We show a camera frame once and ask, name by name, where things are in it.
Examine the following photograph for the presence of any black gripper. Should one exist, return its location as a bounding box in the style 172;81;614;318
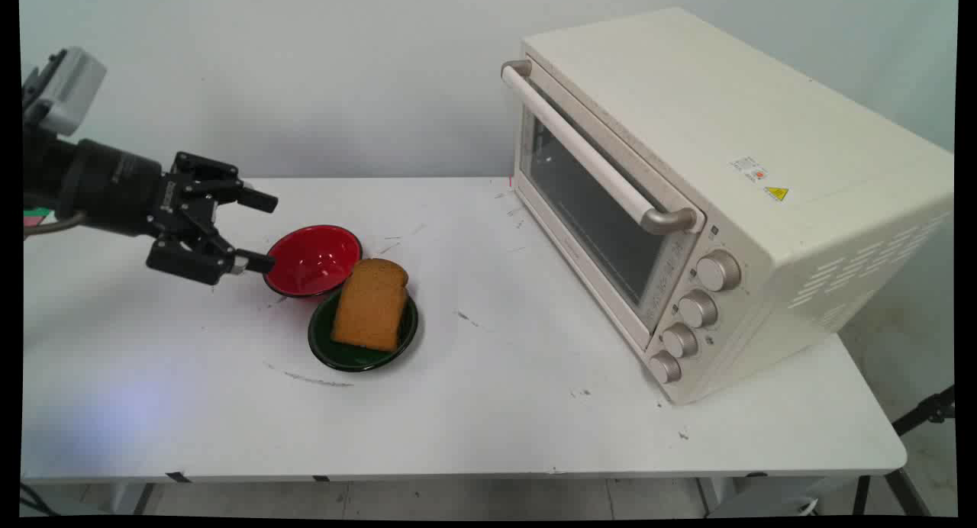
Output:
57;139;279;286

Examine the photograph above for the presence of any red bowl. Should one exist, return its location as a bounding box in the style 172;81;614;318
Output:
263;224;363;298

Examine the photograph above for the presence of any brown bread slice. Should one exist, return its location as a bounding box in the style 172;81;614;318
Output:
330;258;410;353

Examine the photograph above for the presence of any dark green plate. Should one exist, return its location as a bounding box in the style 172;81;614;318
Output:
308;287;419;373

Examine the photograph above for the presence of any silver oven knob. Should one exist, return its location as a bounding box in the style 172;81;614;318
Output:
648;350;682;385
695;250;743;292
661;323;699;359
678;289;720;330

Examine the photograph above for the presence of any cream toaster oven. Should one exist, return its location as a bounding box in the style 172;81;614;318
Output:
500;8;955;405

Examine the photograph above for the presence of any black tripod stand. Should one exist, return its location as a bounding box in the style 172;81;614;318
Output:
853;385;956;517

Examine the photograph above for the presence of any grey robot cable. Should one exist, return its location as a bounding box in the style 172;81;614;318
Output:
23;211;89;240

